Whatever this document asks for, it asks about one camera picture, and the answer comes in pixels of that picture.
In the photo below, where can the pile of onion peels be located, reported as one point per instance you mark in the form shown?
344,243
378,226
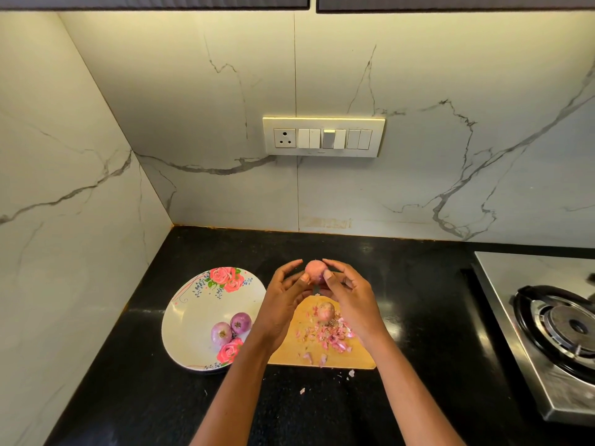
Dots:
332,336

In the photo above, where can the white wall switch panel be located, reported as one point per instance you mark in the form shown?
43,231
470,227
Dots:
323,137

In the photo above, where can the person's left forearm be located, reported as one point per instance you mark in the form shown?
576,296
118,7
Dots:
232,404

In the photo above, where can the black stove burner grate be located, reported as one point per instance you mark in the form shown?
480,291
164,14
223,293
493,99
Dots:
556,329

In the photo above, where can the black stone countertop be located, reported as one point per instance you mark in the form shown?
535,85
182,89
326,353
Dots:
428,283

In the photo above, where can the dark wall cabinet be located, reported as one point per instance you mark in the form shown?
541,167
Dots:
455,2
149,2

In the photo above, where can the person's right forearm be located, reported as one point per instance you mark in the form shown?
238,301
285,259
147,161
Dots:
414,399

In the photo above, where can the wooden cutting board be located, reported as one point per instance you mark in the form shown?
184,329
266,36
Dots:
288,353

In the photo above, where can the white floral plate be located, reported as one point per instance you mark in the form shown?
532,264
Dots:
191,320

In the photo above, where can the stainless steel gas stove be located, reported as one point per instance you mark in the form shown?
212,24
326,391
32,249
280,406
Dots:
495,288

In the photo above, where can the person's left hand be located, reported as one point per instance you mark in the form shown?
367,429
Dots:
277,311

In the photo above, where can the person's right hand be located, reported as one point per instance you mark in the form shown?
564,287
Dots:
358,306

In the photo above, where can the small pink onion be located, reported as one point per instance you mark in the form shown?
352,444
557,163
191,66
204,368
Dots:
316,270
221,331
241,322
324,312

